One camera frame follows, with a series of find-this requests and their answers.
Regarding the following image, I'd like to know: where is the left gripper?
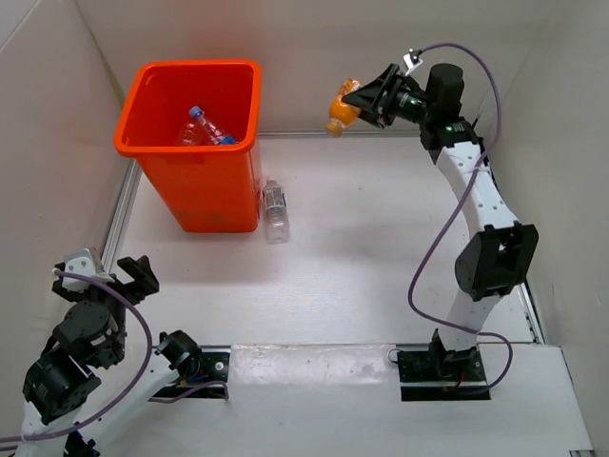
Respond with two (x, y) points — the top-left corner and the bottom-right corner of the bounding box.
(55, 254), (159, 362)

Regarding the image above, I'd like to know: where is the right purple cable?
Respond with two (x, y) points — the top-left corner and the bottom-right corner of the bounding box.
(387, 42), (514, 394)

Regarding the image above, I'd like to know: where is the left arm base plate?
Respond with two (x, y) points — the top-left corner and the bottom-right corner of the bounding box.
(150, 346), (231, 404)

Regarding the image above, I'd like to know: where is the orange juice bottle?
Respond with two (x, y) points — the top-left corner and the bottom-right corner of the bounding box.
(325, 78), (362, 138)

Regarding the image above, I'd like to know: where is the blue label water bottle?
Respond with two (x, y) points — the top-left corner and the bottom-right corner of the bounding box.
(188, 106), (237, 146)

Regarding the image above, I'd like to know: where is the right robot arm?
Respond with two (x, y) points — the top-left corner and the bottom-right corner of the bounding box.
(343, 63), (539, 381)

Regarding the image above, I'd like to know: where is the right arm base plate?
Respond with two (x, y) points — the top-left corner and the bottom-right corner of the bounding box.
(388, 346), (491, 403)

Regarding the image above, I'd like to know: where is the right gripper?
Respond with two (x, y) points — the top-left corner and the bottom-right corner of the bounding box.
(341, 65), (433, 130)

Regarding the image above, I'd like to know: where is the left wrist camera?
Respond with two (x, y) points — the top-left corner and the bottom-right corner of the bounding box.
(60, 248), (114, 292)

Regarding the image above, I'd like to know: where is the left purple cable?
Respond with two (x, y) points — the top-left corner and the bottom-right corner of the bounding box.
(0, 269), (230, 444)

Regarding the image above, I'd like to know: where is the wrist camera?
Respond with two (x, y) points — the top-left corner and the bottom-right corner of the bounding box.
(60, 248), (114, 292)
(403, 49), (422, 76)

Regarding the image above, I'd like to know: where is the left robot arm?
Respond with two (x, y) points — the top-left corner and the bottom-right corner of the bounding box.
(1, 249), (202, 456)

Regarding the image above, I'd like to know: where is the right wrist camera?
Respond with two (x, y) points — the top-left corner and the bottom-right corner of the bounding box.
(403, 49), (422, 76)

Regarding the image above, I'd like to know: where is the orange plastic bin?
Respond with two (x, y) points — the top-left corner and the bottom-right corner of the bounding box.
(114, 59), (262, 233)

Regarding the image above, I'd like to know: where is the clear bottle white label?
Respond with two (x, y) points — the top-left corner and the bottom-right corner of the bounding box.
(262, 179), (290, 244)

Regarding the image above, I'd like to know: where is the purple cable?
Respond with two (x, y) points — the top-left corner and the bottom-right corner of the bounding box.
(0, 269), (230, 444)
(387, 42), (514, 394)

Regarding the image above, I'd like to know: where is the clear bottle white cap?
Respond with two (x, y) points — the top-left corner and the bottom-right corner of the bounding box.
(175, 120), (202, 147)

